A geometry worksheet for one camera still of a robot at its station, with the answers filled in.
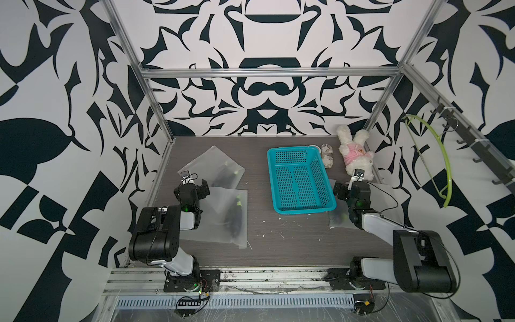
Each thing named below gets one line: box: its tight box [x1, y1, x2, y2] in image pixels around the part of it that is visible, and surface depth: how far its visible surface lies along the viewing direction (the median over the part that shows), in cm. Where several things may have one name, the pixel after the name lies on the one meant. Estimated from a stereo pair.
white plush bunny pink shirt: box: [336, 124, 375, 182], surface depth 105 cm
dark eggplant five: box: [225, 194, 243, 239], surface depth 89 cm
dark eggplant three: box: [211, 161, 239, 189], surface depth 101 cm
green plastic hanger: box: [402, 114, 453, 208], surface depth 74 cm
